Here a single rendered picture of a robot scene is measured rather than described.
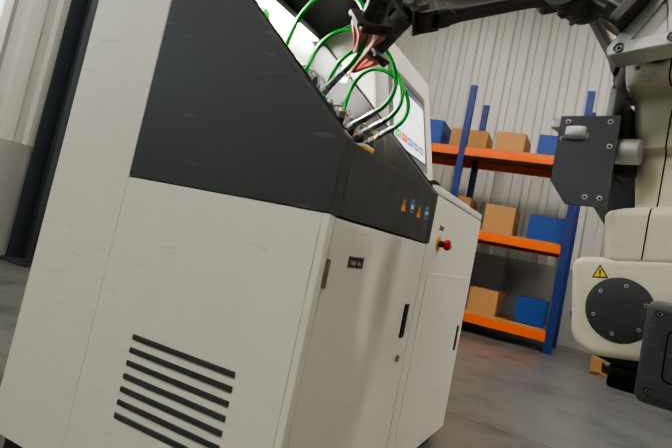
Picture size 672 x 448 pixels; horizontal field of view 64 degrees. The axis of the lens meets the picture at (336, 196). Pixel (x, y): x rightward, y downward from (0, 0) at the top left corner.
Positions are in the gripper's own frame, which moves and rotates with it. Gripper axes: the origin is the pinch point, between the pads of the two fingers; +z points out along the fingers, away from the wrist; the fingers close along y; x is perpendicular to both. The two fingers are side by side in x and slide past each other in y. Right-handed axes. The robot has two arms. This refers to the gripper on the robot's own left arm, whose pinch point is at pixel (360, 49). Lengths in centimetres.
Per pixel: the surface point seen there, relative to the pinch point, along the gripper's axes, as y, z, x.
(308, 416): 21, 43, 73
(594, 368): -374, 315, -14
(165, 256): 46, 40, 33
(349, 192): 12.3, 10.0, 40.1
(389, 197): -5.7, 21.3, 31.3
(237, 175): 32.5, 18.8, 27.0
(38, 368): 74, 80, 38
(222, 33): 33.7, 3.5, -5.3
